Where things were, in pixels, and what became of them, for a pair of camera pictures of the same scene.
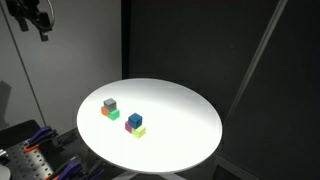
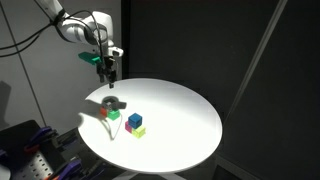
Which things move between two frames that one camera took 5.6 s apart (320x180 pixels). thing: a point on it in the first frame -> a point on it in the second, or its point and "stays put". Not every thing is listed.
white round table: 152,125 stays put
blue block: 135,120 stays put
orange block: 104,111 stays put
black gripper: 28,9 -> 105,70
